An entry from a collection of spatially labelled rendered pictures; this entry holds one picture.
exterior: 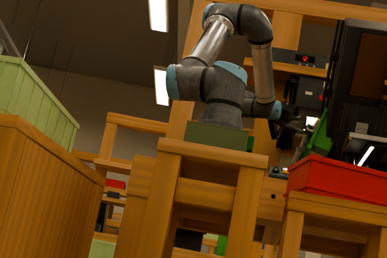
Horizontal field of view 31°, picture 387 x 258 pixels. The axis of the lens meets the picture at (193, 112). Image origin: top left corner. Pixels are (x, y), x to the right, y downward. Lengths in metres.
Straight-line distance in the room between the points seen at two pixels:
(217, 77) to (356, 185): 0.54
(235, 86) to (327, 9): 1.30
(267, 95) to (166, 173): 0.81
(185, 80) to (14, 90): 0.55
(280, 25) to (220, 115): 1.28
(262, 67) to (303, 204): 0.67
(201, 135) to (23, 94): 0.53
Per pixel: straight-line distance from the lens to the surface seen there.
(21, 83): 2.00
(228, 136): 2.06
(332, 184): 2.17
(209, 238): 9.60
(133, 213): 2.46
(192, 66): 2.23
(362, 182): 2.21
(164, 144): 2.00
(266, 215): 2.43
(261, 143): 3.11
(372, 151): 2.68
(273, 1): 3.38
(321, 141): 2.76
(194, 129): 2.06
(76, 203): 2.28
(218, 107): 2.13
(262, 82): 2.64
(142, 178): 2.47
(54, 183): 2.12
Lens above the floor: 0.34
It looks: 17 degrees up
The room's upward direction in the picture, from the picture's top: 11 degrees clockwise
